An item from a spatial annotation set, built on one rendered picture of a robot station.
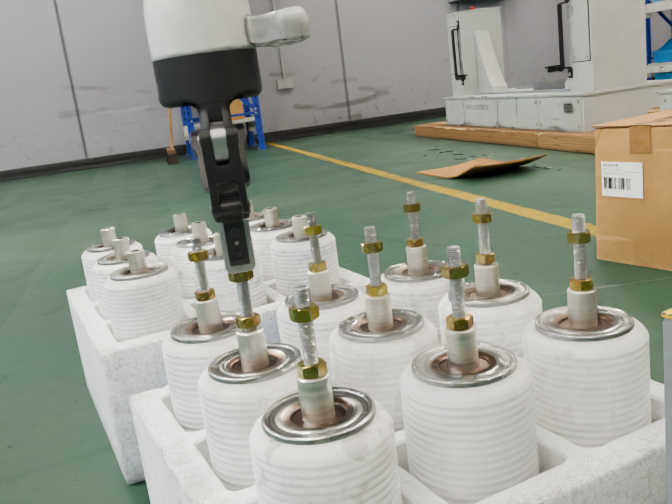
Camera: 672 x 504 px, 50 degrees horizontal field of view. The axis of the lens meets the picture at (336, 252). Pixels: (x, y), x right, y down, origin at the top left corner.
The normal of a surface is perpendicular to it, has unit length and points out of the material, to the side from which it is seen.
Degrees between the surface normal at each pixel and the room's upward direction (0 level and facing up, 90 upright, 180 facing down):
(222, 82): 90
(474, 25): 90
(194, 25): 91
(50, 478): 0
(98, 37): 90
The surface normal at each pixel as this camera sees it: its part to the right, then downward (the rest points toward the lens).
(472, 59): 0.26, 0.19
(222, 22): 0.54, 0.13
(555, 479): -0.13, -0.96
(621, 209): -0.84, 0.21
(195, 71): 0.00, 0.24
